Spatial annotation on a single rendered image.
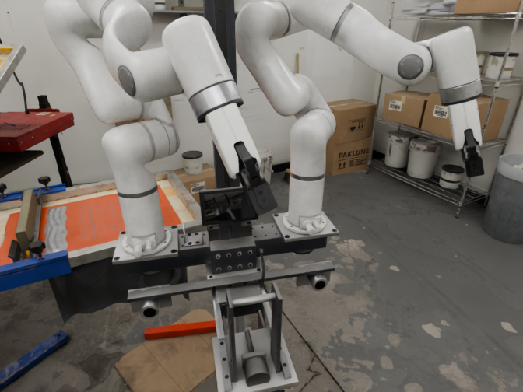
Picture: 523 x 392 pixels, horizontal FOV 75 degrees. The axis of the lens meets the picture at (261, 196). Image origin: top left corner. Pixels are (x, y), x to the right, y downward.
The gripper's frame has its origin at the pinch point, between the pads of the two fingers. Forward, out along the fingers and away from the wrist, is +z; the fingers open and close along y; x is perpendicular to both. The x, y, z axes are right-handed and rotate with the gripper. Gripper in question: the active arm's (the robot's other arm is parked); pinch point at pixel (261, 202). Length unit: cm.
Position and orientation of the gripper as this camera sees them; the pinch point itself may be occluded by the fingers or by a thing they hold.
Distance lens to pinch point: 52.8
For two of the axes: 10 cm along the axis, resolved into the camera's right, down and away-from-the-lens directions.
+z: 4.0, 9.1, 1.2
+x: 9.1, -4.1, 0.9
